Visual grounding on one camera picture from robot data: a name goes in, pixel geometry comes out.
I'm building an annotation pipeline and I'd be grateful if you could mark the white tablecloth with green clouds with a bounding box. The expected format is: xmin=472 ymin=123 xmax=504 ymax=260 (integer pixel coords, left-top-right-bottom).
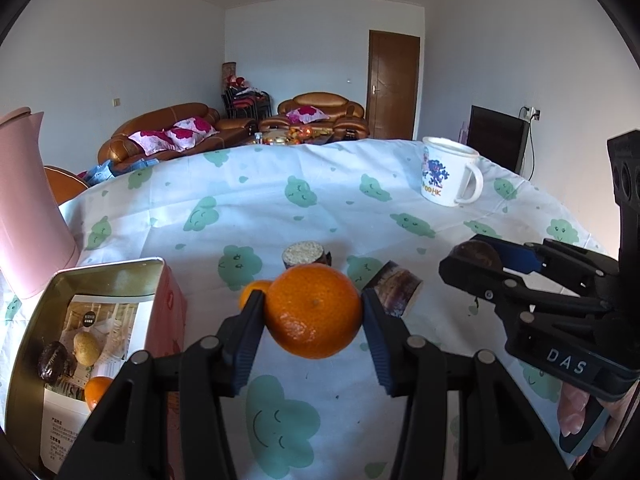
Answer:
xmin=0 ymin=137 xmax=618 ymax=480

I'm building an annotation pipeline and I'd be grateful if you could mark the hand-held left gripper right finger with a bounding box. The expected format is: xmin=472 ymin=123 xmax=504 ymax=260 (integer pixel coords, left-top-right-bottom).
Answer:
xmin=360 ymin=289 xmax=571 ymax=480

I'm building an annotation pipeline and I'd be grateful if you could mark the blue checked cloth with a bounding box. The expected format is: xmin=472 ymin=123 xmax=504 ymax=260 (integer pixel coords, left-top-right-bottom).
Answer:
xmin=80 ymin=158 xmax=161 ymax=186

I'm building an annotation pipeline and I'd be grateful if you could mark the brown leather chair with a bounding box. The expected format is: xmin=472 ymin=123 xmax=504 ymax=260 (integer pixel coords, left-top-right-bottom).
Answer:
xmin=44 ymin=165 xmax=91 ymax=206

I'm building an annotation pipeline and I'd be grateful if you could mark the pink electric kettle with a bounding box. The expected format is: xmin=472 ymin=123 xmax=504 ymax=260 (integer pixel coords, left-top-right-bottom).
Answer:
xmin=0 ymin=106 xmax=81 ymax=301

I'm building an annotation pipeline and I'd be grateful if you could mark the black television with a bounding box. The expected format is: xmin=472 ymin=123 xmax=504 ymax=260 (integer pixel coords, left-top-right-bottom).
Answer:
xmin=467 ymin=105 xmax=531 ymax=178

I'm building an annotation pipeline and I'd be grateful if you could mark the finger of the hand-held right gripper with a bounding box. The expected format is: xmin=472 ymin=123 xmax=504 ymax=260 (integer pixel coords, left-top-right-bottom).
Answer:
xmin=438 ymin=254 xmax=609 ymax=327
xmin=472 ymin=234 xmax=622 ymax=299

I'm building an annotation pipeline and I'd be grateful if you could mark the dark cake roll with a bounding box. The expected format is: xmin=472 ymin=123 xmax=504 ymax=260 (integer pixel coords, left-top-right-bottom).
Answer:
xmin=364 ymin=260 xmax=424 ymax=318

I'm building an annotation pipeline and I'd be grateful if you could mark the cluttered coffee table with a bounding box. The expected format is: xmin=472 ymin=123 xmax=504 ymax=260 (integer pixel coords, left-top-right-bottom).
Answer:
xmin=245 ymin=127 xmax=351 ymax=146

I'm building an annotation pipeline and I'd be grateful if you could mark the medium mandarin orange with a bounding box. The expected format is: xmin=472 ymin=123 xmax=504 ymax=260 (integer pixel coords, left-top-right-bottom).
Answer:
xmin=238 ymin=280 xmax=273 ymax=311

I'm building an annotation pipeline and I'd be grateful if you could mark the person's right hand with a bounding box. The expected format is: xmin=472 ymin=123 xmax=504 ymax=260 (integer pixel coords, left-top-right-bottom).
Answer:
xmin=556 ymin=377 xmax=633 ymax=463

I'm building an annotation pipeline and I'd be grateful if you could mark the large mandarin orange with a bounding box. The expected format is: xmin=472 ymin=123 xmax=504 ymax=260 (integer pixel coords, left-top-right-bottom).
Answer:
xmin=264 ymin=263 xmax=362 ymax=360

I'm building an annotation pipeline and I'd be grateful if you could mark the small layered cake cup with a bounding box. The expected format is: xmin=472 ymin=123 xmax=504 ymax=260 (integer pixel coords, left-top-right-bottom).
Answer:
xmin=281 ymin=241 xmax=333 ymax=268

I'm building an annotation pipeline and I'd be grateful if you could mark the chocolate donut cake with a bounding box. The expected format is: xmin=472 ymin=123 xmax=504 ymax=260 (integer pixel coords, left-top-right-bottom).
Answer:
xmin=39 ymin=341 xmax=78 ymax=386

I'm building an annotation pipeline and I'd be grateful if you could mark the white printed mug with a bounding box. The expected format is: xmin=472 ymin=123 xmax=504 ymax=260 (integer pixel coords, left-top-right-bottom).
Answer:
xmin=419 ymin=136 xmax=484 ymax=207

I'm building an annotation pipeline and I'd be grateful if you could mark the printed paper sheet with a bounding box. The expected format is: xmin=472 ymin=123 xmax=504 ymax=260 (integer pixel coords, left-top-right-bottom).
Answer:
xmin=40 ymin=294 xmax=153 ymax=473

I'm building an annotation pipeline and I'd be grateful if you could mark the long brown leather sofa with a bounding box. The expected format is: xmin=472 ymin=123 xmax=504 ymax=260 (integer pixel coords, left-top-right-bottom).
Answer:
xmin=97 ymin=102 xmax=256 ymax=166

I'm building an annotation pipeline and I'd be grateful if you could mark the purple passion fruit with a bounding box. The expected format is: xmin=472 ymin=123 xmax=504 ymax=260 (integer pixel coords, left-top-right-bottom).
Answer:
xmin=452 ymin=240 xmax=502 ymax=273

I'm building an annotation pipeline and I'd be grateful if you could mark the floral pink pillow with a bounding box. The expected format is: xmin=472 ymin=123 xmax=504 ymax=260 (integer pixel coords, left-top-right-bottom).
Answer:
xmin=286 ymin=106 xmax=331 ymax=125
xmin=127 ymin=129 xmax=173 ymax=153
xmin=165 ymin=116 xmax=219 ymax=150

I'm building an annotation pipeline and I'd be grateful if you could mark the pink metal tin box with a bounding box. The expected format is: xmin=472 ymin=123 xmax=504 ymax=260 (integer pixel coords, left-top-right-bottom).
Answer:
xmin=0 ymin=257 xmax=188 ymax=480

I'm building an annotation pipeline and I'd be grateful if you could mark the brown leather armchair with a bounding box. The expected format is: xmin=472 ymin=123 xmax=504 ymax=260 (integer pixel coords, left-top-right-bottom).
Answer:
xmin=260 ymin=92 xmax=371 ymax=141

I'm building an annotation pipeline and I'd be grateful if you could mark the brown wooden door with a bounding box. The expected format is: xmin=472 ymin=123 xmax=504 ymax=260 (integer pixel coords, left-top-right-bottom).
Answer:
xmin=366 ymin=30 xmax=421 ymax=141

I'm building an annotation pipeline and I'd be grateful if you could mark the stack of dark chairs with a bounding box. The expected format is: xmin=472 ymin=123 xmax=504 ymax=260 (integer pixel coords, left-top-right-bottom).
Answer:
xmin=222 ymin=87 xmax=272 ymax=121

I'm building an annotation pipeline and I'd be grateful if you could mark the small mandarin orange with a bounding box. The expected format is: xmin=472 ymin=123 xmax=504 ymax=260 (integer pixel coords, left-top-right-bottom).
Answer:
xmin=83 ymin=376 xmax=116 ymax=412

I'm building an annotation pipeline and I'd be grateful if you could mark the small yellow potato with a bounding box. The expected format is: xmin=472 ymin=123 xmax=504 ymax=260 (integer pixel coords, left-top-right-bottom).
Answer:
xmin=73 ymin=331 xmax=102 ymax=367

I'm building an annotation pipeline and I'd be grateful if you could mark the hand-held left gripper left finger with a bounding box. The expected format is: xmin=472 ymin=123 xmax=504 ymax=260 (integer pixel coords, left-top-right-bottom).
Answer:
xmin=57 ymin=289 xmax=266 ymax=480

